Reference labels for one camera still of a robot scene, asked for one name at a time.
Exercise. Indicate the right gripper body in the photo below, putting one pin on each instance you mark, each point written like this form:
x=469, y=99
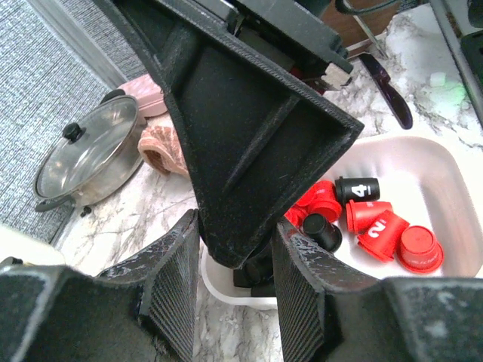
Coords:
x=291, y=34

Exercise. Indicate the steel pot with lid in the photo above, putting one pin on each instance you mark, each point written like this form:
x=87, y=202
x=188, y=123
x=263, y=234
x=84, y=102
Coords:
x=94, y=156

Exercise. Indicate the round wooden board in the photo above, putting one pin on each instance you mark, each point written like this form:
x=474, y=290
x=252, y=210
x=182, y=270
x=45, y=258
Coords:
x=354, y=38

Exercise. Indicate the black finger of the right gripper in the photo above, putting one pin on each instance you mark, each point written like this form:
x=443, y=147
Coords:
x=255, y=137

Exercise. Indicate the striped pink cloth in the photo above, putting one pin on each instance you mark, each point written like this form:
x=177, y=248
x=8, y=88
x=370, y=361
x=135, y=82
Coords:
x=160, y=147

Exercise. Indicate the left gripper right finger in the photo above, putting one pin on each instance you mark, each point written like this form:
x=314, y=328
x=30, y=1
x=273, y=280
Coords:
x=329, y=311

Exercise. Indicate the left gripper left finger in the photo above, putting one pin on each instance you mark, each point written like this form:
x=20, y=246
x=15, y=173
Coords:
x=141, y=309

